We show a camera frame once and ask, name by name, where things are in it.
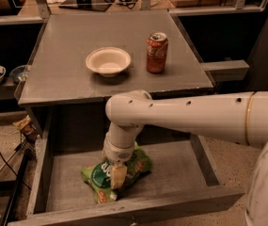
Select green rice chip bag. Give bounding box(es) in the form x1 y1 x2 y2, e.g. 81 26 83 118
81 144 152 203

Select grey cabinet counter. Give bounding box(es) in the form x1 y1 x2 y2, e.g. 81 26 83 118
19 10 213 131

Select white paper bowl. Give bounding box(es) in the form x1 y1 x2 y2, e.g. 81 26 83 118
86 47 132 77

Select brown snack bag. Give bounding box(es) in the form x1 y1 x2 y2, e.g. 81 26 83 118
13 116 38 142

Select metal wire rack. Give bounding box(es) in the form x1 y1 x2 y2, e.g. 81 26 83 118
20 134 36 158

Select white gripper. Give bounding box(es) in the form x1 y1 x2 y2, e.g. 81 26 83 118
102 132 135 189

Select grey side shelf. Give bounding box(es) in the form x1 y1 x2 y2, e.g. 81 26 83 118
201 60 249 82

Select red soda can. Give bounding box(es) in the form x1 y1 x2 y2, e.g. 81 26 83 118
146 32 168 73

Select open grey top drawer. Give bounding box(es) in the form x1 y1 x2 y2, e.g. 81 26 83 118
8 110 245 226

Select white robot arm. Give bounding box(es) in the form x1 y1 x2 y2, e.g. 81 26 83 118
102 89 268 226

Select black monitor base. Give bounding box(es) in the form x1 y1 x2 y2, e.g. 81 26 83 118
58 0 110 12

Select grey bowl on shelf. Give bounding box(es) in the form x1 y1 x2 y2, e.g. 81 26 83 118
9 65 31 83

